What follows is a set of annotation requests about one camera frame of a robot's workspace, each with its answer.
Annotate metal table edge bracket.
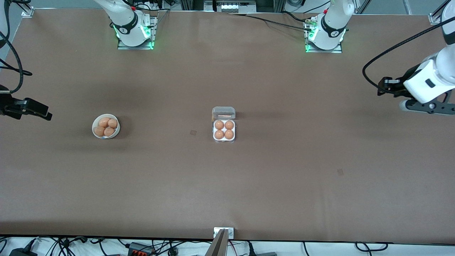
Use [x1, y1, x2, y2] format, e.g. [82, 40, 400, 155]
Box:
[213, 227, 235, 239]

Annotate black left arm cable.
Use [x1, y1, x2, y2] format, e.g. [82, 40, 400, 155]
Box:
[362, 16, 455, 95]

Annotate white ceramic bowl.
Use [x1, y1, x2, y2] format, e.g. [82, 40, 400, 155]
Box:
[92, 113, 121, 139]

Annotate aluminium profile bar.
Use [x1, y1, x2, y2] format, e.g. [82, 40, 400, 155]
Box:
[204, 229, 229, 256]

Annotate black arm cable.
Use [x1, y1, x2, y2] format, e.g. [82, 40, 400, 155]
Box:
[0, 0, 33, 95]
[362, 16, 455, 95]

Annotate black power strip orange switches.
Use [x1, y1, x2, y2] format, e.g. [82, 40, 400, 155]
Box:
[127, 242, 155, 256]

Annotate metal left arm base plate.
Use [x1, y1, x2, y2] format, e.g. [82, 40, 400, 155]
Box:
[304, 17, 343, 54]

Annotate long black table cable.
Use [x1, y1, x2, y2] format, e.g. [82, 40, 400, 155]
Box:
[230, 13, 314, 32]

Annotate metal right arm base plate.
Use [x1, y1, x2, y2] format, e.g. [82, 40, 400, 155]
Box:
[117, 16, 158, 50]

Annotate black looped floor cable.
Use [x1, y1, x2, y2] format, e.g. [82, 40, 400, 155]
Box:
[355, 241, 389, 252]

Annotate grey electrical terminal box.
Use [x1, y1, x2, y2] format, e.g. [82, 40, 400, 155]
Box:
[213, 0, 257, 14]

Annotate clear plastic egg box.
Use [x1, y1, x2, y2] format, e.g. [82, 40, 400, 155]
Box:
[212, 106, 236, 144]

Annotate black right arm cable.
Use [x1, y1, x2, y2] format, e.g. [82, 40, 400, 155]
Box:
[0, 0, 33, 95]

